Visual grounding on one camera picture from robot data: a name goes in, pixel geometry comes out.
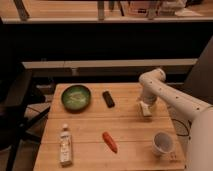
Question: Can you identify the black cable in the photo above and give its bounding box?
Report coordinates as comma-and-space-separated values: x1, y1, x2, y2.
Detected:
171, 118, 192, 141

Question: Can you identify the white plastic cup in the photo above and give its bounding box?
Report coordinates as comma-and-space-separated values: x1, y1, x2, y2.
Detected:
152, 132, 174, 157

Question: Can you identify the black rectangular block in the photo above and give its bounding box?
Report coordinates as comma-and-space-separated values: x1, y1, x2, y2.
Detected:
102, 91, 115, 108

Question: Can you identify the orange carrot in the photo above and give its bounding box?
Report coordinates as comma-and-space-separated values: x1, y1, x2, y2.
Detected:
102, 132, 118, 153

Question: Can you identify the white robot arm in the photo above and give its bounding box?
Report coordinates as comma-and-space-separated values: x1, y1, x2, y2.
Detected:
139, 68, 213, 171

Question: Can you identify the black office chair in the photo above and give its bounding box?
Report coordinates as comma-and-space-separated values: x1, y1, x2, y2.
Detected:
0, 61, 50, 171

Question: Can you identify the wooden shelf rail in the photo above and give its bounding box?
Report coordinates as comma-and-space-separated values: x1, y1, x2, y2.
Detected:
22, 58, 197, 69

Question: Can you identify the green ceramic bowl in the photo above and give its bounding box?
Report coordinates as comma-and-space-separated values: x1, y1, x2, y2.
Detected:
61, 85, 91, 112

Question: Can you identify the white sponge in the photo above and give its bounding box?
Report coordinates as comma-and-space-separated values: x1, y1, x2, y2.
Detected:
139, 101, 152, 117

